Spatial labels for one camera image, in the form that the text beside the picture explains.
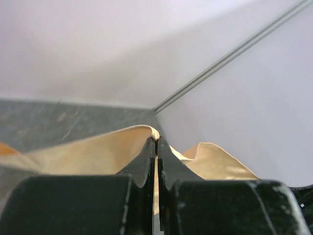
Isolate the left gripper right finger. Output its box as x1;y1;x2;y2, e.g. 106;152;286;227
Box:
157;138;311;235

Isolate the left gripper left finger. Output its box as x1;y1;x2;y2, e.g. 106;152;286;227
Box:
0;138;156;235

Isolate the peach satin napkin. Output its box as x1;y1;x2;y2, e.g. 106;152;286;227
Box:
0;125;258;180

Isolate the right aluminium frame post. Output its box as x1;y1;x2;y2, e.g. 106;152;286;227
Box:
154;0;313;114

